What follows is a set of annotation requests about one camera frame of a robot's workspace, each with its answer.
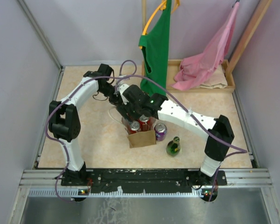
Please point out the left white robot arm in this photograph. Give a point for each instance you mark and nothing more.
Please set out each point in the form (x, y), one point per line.
(64, 124)

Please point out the wooden rack frame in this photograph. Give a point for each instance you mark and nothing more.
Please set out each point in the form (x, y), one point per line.
(246, 36)

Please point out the green t-shirt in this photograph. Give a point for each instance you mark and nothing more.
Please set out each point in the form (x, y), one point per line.
(154, 46)

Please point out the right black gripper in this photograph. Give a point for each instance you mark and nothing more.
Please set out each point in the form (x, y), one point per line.
(124, 109)

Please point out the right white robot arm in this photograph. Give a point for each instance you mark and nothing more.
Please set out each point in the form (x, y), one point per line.
(217, 132)

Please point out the green glass bottle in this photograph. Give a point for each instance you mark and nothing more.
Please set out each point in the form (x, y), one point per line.
(173, 147)

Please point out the wooden tray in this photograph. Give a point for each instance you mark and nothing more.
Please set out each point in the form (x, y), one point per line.
(164, 76)

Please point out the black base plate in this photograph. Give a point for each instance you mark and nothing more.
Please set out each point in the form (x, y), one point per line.
(135, 181)

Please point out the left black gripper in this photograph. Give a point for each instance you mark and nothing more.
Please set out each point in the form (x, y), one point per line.
(117, 100)

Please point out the purple soda can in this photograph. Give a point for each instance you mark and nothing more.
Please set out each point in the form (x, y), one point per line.
(160, 131)

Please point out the yellow clothes hanger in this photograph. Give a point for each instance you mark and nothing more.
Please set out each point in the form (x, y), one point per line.
(162, 6)

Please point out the red cola can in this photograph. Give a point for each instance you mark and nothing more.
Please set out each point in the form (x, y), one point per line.
(145, 123)
(134, 127)

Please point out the watermelon print canvas bag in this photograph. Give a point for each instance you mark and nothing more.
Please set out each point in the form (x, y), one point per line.
(139, 139)

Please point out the beige cloth in tray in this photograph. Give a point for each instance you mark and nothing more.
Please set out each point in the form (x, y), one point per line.
(216, 81)

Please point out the aluminium rail frame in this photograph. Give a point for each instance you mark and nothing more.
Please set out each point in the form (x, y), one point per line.
(47, 183)

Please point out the pink shirt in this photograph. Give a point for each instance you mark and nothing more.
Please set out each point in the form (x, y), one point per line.
(195, 70)

